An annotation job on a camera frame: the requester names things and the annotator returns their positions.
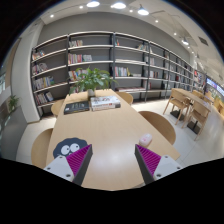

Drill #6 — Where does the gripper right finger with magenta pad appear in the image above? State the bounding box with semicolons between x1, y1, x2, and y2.
135;144;182;184

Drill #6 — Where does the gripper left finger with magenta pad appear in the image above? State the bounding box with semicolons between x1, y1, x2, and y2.
44;145;93;186

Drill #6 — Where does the dark monster face mouse pad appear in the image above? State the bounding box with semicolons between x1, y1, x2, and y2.
53;138;87;158

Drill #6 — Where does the pink white computer mouse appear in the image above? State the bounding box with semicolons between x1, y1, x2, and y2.
139;133;152;147

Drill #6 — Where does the wooden chair left near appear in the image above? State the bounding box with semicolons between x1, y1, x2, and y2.
31;128;53;168

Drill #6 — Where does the wooden chair right near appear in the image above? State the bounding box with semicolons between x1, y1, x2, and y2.
139;111;176;144

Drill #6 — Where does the wooden chair left far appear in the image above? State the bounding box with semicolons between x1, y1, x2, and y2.
51;99;64;116

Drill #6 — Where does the white book stack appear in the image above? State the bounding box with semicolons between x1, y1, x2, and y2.
90;95;121;111

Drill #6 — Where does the wooden chair right far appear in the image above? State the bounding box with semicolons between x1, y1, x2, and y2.
117;92;133;105

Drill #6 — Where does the green potted plant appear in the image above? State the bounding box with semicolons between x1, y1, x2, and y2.
69;68;116;98

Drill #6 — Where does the small plant at left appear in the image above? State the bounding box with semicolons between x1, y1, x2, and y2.
8;95;19;112

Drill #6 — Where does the large grey bookshelf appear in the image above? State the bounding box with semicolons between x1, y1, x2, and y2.
31;31;206;116

